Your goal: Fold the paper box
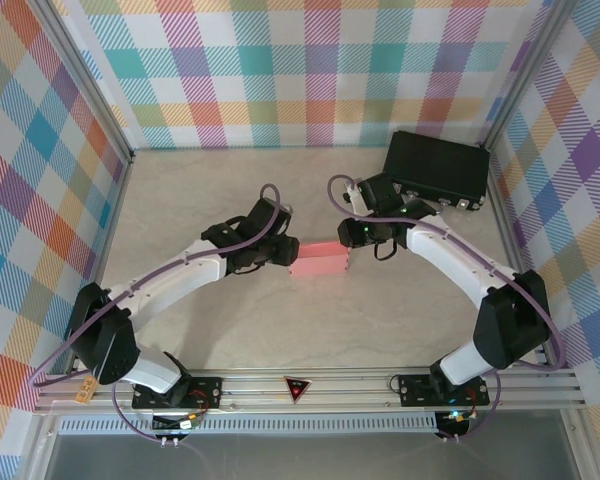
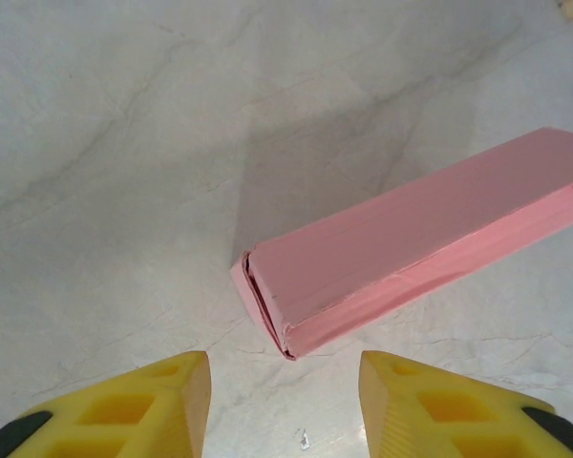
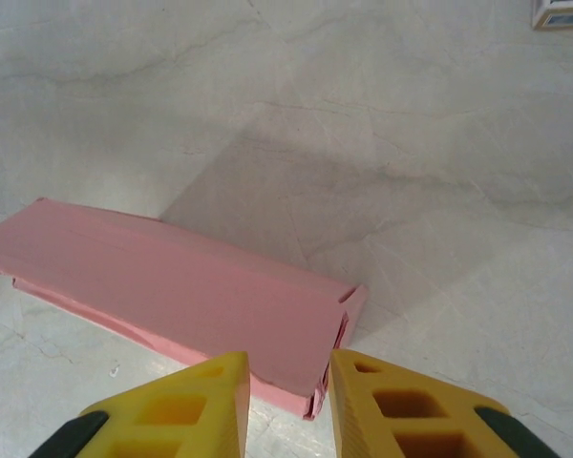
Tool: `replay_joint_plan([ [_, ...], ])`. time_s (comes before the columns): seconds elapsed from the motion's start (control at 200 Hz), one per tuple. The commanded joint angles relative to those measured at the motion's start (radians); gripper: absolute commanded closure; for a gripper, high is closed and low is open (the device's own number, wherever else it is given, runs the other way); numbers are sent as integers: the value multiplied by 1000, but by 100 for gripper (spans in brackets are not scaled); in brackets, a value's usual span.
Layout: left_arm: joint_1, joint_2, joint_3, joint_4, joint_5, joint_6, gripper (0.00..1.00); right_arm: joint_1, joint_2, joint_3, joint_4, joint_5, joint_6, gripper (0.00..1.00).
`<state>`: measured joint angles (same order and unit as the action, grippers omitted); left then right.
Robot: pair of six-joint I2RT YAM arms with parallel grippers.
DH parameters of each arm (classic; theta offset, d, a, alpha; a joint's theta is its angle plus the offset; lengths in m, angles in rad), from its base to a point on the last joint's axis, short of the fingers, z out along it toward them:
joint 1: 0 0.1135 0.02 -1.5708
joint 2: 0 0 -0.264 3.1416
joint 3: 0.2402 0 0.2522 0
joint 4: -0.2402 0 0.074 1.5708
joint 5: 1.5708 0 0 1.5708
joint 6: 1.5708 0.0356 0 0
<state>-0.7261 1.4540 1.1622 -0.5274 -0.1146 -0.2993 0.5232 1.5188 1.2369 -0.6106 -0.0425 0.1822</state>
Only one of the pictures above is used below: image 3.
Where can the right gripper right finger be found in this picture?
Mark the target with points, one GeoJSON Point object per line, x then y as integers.
{"type": "Point", "coordinates": [348, 410]}

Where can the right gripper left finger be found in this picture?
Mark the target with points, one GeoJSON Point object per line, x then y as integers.
{"type": "Point", "coordinates": [229, 410]}

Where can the pink paper box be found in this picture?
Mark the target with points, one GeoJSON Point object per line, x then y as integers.
{"type": "Point", "coordinates": [172, 296]}

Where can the playing card deck box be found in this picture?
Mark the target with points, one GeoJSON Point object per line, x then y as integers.
{"type": "Point", "coordinates": [563, 19]}

